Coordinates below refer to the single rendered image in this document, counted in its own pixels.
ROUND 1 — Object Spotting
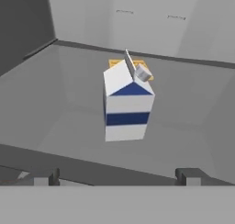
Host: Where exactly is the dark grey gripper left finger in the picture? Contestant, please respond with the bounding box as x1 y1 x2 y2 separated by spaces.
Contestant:
12 167 61 186

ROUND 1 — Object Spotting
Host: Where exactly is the white and blue milk carton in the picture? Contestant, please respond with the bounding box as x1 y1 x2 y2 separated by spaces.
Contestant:
102 49 156 142

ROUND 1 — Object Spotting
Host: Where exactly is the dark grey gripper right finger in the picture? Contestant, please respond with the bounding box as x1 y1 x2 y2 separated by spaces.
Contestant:
174 167 234 186

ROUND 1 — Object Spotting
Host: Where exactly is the grey fridge shelf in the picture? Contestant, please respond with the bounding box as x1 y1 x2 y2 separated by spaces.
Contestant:
0 39 235 186

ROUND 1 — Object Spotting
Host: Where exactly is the flat orange packet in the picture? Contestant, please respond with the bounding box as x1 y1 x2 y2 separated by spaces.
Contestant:
108 59 155 82

